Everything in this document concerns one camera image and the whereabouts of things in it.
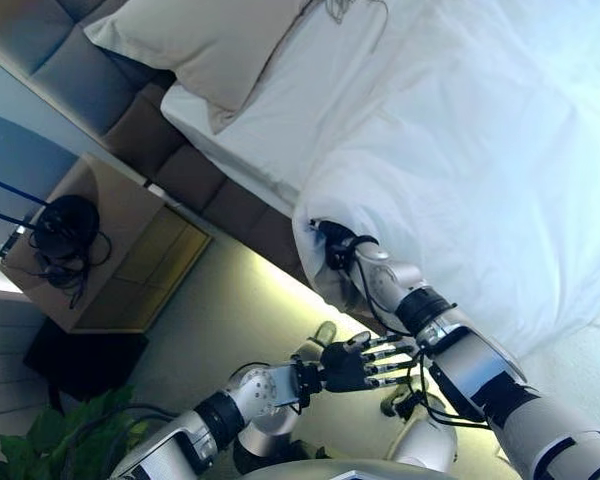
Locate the grey robot torso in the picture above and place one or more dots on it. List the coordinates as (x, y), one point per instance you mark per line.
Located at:
(330, 472)

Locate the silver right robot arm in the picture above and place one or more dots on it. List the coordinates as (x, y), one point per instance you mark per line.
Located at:
(480, 360)

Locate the black box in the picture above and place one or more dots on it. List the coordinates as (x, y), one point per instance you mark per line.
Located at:
(80, 355)

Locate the white duvet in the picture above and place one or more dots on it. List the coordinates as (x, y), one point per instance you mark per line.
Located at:
(480, 175)

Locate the beige pillow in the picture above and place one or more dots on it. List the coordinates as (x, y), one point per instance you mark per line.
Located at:
(205, 45)

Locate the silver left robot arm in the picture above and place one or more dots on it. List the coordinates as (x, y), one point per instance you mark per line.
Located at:
(260, 395)

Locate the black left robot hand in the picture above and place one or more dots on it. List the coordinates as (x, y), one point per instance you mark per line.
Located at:
(342, 365)

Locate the green leafy plant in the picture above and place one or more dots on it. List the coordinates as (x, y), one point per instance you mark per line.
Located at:
(55, 440)

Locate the grey knitted fringed cushion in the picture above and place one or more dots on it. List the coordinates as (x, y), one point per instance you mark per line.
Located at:
(337, 7)

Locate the wooden nightstand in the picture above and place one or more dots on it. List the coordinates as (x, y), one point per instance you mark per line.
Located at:
(130, 215)

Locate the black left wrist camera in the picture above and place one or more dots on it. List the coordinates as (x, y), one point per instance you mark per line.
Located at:
(307, 375)

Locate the brown upholstered bed frame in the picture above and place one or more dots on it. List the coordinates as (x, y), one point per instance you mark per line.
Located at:
(195, 170)

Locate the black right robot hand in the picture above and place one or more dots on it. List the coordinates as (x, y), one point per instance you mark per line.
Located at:
(336, 234)

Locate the white fringed throw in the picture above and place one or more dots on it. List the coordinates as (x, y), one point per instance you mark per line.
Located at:
(580, 390)

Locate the silver right robot leg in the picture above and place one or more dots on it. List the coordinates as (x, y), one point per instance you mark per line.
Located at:
(425, 445)

